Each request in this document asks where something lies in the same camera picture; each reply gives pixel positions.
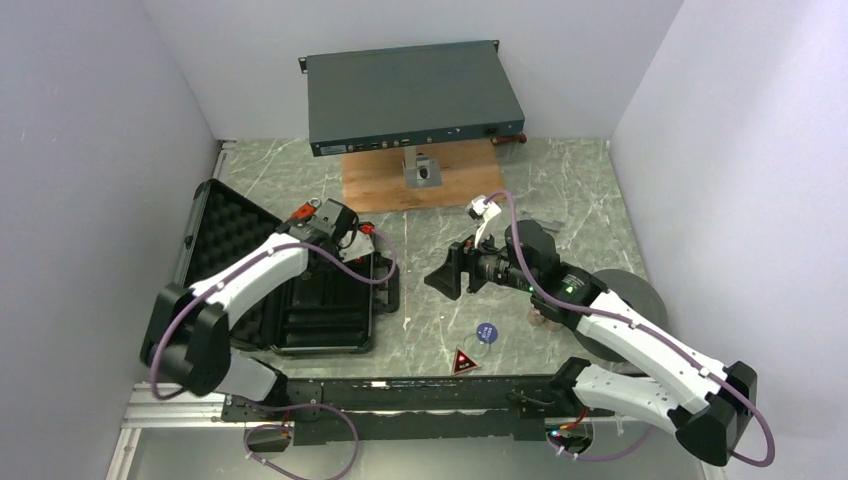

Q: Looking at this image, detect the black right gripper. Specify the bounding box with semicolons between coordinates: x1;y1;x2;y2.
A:
424;222;537;300

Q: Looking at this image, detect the blue small blind button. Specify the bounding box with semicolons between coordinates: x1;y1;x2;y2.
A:
475;322;499;345

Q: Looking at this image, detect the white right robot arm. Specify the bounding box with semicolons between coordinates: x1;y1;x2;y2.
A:
425;220;757;466

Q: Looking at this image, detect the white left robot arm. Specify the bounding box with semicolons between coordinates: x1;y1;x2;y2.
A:
140;199;359;420

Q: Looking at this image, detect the black poker set case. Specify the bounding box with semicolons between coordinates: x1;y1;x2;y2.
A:
175;179;400;355

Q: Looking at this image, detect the wooden board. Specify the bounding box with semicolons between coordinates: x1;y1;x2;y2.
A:
341;139;504;213

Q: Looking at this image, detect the black triangular all-in button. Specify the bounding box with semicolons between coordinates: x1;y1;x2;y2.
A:
451;348;481;376

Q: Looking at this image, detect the orange poker chip stack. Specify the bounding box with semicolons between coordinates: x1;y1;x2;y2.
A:
528;311;548;326

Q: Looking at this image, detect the grey rack server unit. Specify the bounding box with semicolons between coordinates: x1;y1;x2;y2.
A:
300;40;525;157

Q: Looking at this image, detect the large grey spool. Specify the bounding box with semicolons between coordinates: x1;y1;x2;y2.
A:
574;269;669;363

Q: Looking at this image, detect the red handled wrench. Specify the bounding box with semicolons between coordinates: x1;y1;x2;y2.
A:
287;198;322;222

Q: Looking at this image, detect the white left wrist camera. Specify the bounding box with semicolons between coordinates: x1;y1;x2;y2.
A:
338;222;375;263

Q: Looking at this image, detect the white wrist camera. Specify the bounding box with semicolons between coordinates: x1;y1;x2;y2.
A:
466;195;502;249
338;222;375;263

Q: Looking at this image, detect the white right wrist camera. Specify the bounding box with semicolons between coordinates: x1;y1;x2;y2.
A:
466;195;502;249

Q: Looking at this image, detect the metal stand bracket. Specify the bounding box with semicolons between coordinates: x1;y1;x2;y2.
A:
403;146;442;189

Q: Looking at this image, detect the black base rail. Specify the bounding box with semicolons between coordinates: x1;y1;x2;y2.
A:
221;374;583;446

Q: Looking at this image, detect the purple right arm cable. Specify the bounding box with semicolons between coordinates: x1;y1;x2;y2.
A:
483;190;776;468

